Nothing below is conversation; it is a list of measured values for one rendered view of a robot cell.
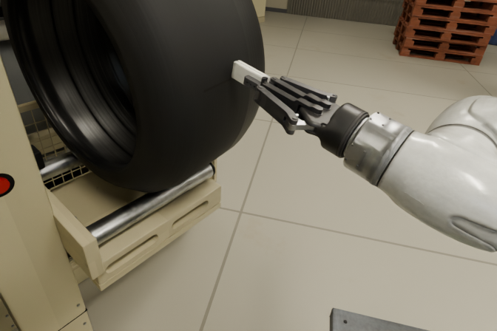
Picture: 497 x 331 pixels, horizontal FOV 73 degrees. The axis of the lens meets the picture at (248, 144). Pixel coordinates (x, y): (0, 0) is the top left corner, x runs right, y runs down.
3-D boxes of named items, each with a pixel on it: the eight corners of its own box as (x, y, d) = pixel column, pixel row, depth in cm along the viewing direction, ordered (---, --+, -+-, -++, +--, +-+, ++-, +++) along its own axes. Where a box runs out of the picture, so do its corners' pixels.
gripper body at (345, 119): (379, 106, 48) (325, 78, 52) (353, 126, 42) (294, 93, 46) (360, 146, 52) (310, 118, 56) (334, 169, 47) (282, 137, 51)
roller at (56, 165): (20, 171, 83) (29, 187, 83) (23, 168, 80) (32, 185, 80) (141, 124, 106) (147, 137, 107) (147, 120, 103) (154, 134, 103)
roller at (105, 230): (77, 233, 69) (88, 252, 69) (80, 228, 66) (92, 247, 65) (202, 164, 92) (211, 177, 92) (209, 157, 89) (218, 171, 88)
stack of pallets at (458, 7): (397, 56, 504) (417, -7, 457) (389, 42, 571) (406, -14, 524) (481, 66, 489) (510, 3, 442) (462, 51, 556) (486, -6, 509)
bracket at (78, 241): (92, 281, 65) (82, 247, 60) (11, 187, 86) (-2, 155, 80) (108, 270, 67) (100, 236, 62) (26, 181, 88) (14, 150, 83)
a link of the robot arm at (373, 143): (398, 145, 39) (353, 120, 42) (367, 198, 44) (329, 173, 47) (421, 120, 45) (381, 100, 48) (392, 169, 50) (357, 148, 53)
